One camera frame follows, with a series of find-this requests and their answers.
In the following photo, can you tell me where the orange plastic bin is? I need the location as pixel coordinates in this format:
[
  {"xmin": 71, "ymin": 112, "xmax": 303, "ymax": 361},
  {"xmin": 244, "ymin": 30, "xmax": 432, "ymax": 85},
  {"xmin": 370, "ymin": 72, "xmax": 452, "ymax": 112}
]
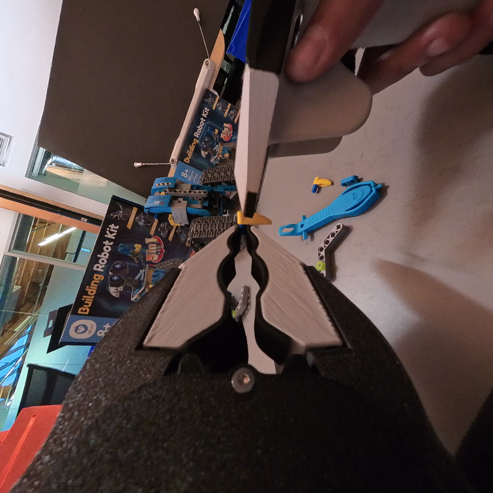
[{"xmin": 0, "ymin": 404, "xmax": 64, "ymax": 493}]

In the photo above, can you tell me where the grey bent perforated beam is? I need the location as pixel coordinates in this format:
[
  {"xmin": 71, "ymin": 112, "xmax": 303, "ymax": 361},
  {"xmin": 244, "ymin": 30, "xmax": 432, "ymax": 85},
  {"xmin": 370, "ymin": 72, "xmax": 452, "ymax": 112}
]
[
  {"xmin": 231, "ymin": 285, "xmax": 252, "ymax": 320},
  {"xmin": 315, "ymin": 223, "xmax": 344, "ymax": 276}
]

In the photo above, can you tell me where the dark backdrop screen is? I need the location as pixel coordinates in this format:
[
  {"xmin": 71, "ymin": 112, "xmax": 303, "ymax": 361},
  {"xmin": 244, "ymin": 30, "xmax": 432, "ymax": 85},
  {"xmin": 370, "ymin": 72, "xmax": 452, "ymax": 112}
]
[{"xmin": 36, "ymin": 0, "xmax": 247, "ymax": 198}]

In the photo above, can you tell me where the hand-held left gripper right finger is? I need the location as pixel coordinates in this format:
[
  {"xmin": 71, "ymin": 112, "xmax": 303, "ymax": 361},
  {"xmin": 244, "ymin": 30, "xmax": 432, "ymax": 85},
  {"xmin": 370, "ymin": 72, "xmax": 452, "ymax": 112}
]
[{"xmin": 250, "ymin": 226, "xmax": 344, "ymax": 358}]

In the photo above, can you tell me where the blue brick separator tool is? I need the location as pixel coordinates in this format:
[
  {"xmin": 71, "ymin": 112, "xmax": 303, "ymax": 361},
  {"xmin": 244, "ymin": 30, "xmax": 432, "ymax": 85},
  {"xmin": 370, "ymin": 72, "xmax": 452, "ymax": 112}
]
[{"xmin": 279, "ymin": 180, "xmax": 383, "ymax": 240}]

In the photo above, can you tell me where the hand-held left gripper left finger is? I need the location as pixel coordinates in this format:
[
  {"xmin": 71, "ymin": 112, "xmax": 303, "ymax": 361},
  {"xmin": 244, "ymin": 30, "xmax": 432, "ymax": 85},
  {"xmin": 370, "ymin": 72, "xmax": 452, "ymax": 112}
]
[{"xmin": 136, "ymin": 224, "xmax": 241, "ymax": 351}]

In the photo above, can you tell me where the person's right hand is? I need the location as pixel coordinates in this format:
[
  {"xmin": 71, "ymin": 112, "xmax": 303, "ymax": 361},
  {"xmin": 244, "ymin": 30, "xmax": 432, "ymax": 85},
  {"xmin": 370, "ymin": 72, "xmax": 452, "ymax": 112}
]
[{"xmin": 286, "ymin": 0, "xmax": 493, "ymax": 95}]

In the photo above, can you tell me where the grey desk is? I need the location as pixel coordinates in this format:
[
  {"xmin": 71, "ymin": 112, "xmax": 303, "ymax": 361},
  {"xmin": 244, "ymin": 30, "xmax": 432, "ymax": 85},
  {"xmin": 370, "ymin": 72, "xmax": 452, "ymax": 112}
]
[{"xmin": 225, "ymin": 54, "xmax": 493, "ymax": 457}]

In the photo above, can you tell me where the blue grey tracked toy robot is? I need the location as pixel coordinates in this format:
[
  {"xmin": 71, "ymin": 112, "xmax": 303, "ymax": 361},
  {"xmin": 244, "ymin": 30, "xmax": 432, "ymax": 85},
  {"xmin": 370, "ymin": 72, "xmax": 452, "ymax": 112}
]
[{"xmin": 144, "ymin": 164, "xmax": 240, "ymax": 253}]

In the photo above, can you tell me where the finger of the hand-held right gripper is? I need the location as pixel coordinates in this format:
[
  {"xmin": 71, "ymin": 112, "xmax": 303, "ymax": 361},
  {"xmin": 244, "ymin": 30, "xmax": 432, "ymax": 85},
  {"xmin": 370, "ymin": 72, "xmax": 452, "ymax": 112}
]
[{"xmin": 234, "ymin": 65, "xmax": 280, "ymax": 216}]

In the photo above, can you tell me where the white backdrop base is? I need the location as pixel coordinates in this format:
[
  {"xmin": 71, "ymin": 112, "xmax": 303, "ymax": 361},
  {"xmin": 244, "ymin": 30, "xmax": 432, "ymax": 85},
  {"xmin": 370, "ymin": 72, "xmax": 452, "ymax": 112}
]
[{"xmin": 133, "ymin": 8, "xmax": 216, "ymax": 168}]

